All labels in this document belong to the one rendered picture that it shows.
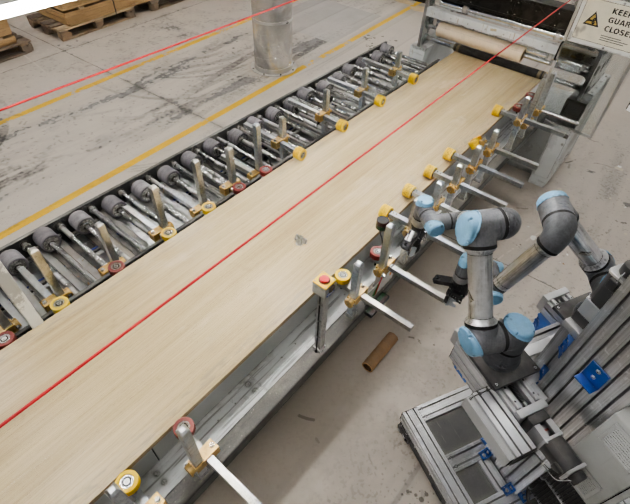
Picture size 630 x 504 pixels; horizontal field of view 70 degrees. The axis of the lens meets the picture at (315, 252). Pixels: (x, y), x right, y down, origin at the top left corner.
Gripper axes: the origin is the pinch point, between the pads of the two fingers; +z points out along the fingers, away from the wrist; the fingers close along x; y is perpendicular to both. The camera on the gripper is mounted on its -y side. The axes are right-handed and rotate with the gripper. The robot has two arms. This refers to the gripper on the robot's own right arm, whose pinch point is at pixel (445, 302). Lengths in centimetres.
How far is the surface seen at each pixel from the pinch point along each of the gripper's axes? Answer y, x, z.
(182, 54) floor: -475, 204, 83
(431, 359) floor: 1, 21, 83
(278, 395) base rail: -35, -86, 13
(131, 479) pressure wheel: -46, -148, -8
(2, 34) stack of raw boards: -620, 52, 55
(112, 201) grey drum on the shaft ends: -184, -66, -3
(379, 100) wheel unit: -125, 124, -13
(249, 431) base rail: -33, -105, 13
